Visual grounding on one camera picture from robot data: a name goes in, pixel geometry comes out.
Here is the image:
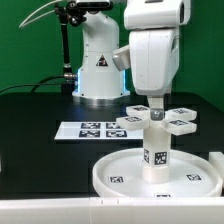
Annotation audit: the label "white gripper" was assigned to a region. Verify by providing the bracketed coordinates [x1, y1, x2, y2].
[124, 0, 191, 121]

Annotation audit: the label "white cross-shaped table base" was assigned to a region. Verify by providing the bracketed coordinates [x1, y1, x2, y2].
[116, 105, 197, 136]

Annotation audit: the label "white round table top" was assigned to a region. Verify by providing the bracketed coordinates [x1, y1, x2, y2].
[92, 148, 223, 198]

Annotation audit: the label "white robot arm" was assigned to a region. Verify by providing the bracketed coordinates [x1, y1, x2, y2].
[112, 0, 191, 121]

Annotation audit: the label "white marker tag sheet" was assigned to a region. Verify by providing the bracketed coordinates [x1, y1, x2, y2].
[55, 122, 143, 140]

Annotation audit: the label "white front rail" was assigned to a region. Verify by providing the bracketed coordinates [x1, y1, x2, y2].
[0, 197, 224, 224]

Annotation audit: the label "black cable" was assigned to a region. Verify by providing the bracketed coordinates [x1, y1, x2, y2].
[0, 75, 68, 95]

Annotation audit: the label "white cables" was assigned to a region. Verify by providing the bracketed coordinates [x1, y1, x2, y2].
[18, 0, 64, 29]

